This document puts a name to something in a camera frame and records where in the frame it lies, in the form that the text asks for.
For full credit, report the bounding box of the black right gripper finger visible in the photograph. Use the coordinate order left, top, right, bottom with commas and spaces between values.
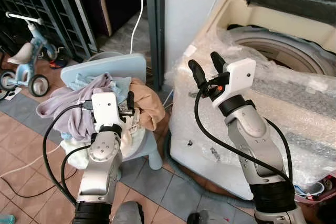
210, 51, 227, 74
188, 59, 207, 89

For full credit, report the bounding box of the white cream cloth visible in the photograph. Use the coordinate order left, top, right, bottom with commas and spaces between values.
60, 123, 154, 157

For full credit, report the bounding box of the cream top-load washing machine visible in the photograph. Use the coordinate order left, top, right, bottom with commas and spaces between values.
167, 0, 336, 202

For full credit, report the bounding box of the light blue cloth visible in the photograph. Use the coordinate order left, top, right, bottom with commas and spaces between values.
71, 73, 132, 104

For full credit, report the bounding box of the tan cloth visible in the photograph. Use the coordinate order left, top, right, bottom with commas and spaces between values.
129, 77, 166, 132

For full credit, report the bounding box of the light blue plastic child chair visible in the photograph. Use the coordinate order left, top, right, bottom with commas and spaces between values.
60, 52, 164, 170

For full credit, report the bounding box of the lavender cloth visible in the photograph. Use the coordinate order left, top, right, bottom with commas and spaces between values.
37, 73, 114, 142

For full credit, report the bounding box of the clear bubble wrap sheet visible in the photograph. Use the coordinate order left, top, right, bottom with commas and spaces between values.
164, 25, 336, 185

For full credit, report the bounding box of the grey robot left leg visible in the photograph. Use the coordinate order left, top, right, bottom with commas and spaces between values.
112, 201, 145, 224

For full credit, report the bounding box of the light blue child tricycle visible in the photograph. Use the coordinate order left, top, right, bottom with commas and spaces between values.
0, 12, 59, 99

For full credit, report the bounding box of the black grid rack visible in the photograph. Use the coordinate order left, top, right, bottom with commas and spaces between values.
0, 0, 98, 63

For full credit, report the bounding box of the white bowl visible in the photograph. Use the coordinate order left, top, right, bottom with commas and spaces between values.
302, 181, 326, 196

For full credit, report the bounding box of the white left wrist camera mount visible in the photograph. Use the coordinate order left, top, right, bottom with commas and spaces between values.
91, 92, 121, 131

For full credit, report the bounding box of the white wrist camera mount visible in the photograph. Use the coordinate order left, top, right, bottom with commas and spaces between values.
91, 92, 121, 131
212, 59, 257, 107

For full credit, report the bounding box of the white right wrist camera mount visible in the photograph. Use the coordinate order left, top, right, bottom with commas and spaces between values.
212, 59, 257, 107

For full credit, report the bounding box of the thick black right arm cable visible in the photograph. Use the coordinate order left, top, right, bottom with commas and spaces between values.
193, 85, 292, 183

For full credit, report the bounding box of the dark metal door post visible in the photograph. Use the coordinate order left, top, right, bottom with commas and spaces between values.
144, 0, 166, 91

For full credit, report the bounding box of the hanging white cable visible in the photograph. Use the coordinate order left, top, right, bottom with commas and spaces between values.
130, 0, 151, 55

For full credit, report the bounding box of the short black left arm cable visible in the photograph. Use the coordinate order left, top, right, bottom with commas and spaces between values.
60, 144, 93, 205

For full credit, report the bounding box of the long black left arm cable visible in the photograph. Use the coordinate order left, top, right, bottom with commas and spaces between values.
42, 103, 95, 207

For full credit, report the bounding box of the white floor cable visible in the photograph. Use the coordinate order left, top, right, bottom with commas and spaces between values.
0, 143, 62, 178

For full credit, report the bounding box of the thin black floor cable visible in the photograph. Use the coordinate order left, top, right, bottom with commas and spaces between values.
0, 177, 79, 199

